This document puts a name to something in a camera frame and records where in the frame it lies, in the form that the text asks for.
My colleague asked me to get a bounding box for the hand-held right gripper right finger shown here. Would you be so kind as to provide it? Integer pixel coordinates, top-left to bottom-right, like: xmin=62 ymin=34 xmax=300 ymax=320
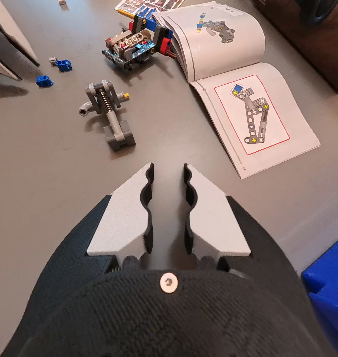
xmin=183 ymin=163 xmax=251 ymax=260

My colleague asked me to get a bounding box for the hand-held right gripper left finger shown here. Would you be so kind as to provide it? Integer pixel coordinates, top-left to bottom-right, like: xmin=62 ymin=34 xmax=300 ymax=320
xmin=87 ymin=162 xmax=155 ymax=261

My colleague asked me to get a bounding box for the grey lego shock absorber assembly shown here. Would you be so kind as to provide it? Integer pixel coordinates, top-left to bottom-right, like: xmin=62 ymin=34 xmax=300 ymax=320
xmin=78 ymin=79 xmax=136 ymax=152

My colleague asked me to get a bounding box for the open lego instruction booklet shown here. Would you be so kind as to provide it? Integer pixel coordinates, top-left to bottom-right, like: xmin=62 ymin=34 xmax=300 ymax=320
xmin=152 ymin=1 xmax=321 ymax=180

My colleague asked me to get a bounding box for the multicoloured lego chassis assembly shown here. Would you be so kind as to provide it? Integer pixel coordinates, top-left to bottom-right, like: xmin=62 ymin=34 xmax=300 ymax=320
xmin=102 ymin=8 xmax=178 ymax=71

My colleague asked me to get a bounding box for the blue plastic bin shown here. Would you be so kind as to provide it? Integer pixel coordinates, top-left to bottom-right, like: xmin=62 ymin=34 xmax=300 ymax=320
xmin=301 ymin=233 xmax=338 ymax=357

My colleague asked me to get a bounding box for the dark brown wooden furniture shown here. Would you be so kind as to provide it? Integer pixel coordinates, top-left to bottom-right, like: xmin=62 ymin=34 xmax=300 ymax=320
xmin=251 ymin=0 xmax=338 ymax=94

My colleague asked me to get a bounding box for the colourful sticker sheet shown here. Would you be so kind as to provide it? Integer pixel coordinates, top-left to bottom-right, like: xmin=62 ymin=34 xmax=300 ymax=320
xmin=114 ymin=0 xmax=186 ymax=17

